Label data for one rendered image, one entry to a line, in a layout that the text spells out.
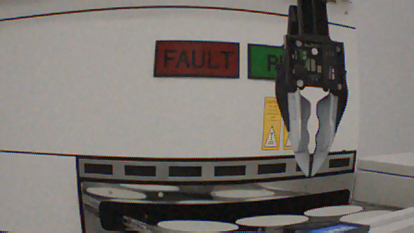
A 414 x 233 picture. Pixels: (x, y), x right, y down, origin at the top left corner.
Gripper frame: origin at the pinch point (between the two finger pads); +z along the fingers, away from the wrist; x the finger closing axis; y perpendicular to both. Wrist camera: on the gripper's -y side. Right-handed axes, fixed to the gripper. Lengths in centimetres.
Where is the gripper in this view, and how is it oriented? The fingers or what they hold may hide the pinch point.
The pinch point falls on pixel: (310, 164)
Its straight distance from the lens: 111.6
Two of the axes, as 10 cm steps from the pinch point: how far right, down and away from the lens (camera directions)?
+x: 10.0, 0.3, -0.3
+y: -0.3, 0.5, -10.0
